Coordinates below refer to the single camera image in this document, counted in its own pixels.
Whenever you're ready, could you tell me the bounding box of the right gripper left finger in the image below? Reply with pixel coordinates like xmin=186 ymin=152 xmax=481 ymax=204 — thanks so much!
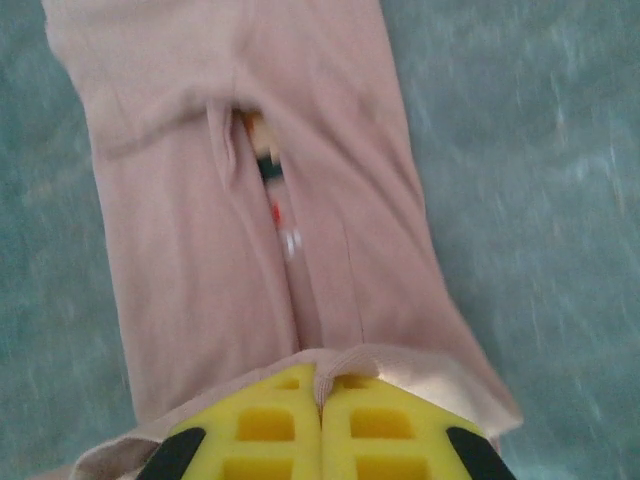
xmin=143 ymin=363 xmax=322 ymax=480

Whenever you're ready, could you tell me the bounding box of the pink printed t-shirt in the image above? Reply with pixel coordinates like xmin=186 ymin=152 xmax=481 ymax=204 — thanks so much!
xmin=39 ymin=0 xmax=524 ymax=480

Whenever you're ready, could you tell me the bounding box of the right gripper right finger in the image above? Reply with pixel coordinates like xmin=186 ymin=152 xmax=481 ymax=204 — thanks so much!
xmin=318 ymin=372 xmax=517 ymax=480

